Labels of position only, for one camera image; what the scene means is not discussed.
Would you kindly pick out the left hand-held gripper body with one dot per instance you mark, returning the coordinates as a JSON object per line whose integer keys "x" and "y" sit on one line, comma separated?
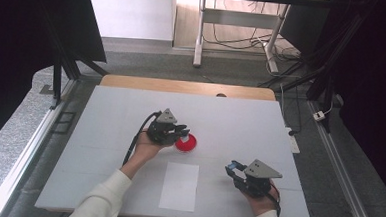
{"x": 161, "y": 133}

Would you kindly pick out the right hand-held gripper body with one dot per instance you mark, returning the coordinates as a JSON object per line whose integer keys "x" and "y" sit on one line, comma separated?
{"x": 257, "y": 183}

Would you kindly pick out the small blue cap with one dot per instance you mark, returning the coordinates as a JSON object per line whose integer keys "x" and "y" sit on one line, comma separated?
{"x": 232, "y": 165}

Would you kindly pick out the red round dish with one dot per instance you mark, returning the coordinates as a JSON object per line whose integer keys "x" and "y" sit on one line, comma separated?
{"x": 189, "y": 145}

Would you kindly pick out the person's right hand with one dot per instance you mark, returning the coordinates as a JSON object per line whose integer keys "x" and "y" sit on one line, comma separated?
{"x": 264, "y": 202}

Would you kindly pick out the person's left hand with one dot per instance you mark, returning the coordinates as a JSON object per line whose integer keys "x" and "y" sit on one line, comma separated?
{"x": 145, "y": 149}

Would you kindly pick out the large white board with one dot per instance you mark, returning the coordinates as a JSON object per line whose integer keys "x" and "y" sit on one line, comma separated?
{"x": 230, "y": 117}

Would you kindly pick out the white power strip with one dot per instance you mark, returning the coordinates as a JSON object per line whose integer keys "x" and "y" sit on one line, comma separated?
{"x": 294, "y": 145}

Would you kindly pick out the white paper sheet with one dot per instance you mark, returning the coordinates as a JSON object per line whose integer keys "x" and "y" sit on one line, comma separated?
{"x": 178, "y": 188}

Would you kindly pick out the small white adapter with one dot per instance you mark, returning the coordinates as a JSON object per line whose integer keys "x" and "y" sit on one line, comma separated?
{"x": 319, "y": 115}

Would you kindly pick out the black metal stand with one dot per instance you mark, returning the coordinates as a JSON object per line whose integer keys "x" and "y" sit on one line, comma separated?
{"x": 323, "y": 68}
{"x": 57, "y": 81}

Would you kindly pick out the black curtain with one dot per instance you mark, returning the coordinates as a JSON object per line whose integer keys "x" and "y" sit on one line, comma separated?
{"x": 375, "y": 98}
{"x": 17, "y": 46}

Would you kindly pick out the aluminium rail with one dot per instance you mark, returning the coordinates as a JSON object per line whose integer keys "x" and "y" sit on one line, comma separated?
{"x": 28, "y": 153}
{"x": 338, "y": 162}

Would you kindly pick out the white metal desk frame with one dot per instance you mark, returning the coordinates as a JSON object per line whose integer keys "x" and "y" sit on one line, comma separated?
{"x": 239, "y": 19}

